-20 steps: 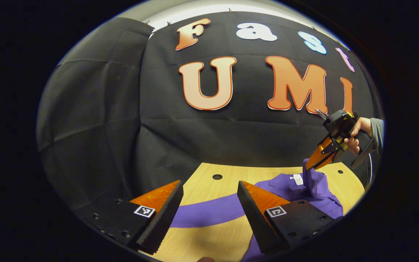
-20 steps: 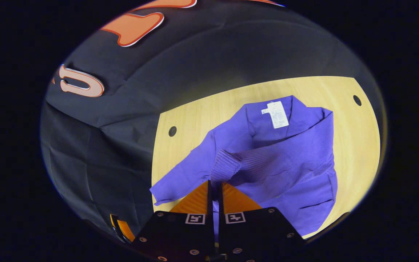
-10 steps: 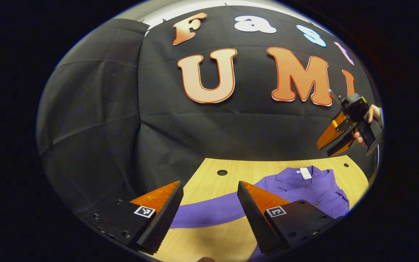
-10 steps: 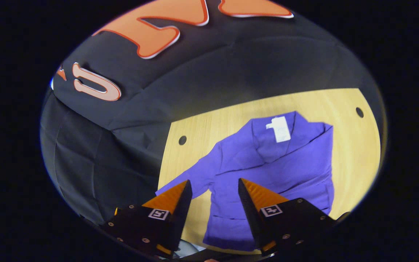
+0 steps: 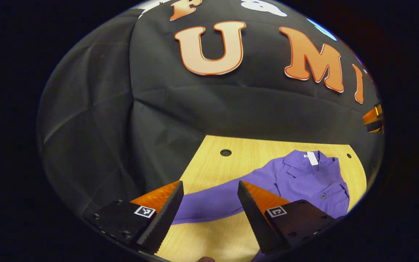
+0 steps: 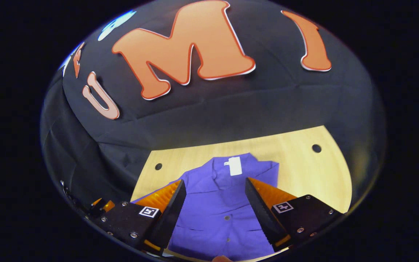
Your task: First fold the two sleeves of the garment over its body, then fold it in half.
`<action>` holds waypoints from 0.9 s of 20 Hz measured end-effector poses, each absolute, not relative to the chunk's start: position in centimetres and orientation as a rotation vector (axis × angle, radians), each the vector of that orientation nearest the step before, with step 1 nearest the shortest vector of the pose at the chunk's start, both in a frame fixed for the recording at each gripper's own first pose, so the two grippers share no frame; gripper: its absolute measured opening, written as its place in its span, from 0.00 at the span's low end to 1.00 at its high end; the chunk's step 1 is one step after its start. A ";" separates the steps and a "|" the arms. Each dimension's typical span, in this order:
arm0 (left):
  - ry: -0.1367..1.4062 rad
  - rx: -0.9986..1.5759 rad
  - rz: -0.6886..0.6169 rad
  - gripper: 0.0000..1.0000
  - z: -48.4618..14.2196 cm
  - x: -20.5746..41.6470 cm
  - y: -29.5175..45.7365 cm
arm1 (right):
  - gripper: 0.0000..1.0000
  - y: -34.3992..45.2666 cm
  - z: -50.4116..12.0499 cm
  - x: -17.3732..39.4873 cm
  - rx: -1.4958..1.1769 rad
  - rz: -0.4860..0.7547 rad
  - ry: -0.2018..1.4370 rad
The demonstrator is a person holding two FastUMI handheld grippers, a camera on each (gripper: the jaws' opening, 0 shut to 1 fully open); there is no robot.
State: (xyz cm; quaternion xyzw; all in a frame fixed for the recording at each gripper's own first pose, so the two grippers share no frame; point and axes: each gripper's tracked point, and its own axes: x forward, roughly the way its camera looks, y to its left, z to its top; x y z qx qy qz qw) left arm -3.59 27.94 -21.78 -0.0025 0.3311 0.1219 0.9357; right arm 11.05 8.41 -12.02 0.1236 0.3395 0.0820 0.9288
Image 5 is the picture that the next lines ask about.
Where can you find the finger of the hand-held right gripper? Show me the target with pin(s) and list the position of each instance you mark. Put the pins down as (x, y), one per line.
(371, 115)

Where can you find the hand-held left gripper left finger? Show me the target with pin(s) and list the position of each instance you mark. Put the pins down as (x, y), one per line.
(162, 222)

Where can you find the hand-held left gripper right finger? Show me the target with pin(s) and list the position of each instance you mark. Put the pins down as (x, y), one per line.
(255, 218)

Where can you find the purple collared shirt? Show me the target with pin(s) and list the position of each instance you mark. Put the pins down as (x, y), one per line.
(304, 182)

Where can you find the black backdrop cloth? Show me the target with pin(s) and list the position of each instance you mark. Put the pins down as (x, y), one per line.
(122, 109)

